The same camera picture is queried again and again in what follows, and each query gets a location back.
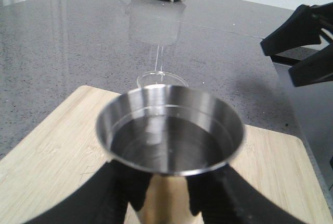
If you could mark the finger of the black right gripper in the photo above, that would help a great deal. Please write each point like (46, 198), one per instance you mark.
(315, 69)
(304, 27)

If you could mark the steel double jigger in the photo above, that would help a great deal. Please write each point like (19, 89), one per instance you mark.
(166, 141)

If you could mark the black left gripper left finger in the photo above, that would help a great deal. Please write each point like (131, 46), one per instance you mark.
(103, 198)

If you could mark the wooden cutting board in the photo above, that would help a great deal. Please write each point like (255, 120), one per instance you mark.
(62, 153)

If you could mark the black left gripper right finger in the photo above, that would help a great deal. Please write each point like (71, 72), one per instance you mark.
(224, 196)

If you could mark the glass beaker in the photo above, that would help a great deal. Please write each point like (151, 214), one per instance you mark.
(156, 24)

